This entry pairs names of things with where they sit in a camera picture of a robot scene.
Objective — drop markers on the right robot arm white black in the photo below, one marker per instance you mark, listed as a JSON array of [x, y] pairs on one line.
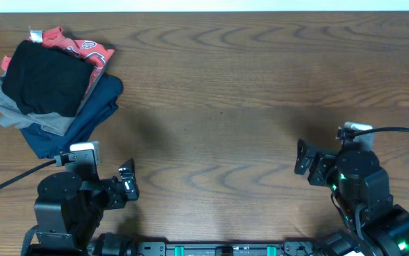
[[360, 191]]

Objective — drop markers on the grey folded shirt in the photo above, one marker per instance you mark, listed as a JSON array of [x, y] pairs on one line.
[[12, 116]]

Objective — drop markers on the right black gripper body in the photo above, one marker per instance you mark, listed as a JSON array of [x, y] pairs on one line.
[[325, 166]]

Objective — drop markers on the black polo shirt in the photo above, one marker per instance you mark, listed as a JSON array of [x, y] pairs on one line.
[[44, 80]]

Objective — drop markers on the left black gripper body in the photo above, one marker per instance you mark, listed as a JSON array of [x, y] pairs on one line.
[[113, 196]]

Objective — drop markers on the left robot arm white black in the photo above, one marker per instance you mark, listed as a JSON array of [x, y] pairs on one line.
[[70, 206]]

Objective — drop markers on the navy blue folded shirt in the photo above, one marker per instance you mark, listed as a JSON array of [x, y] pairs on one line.
[[100, 105]]

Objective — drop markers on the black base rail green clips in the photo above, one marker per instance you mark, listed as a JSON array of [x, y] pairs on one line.
[[222, 249]]

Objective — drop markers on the red printed t-shirt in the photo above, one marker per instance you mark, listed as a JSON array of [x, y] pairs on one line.
[[89, 51]]

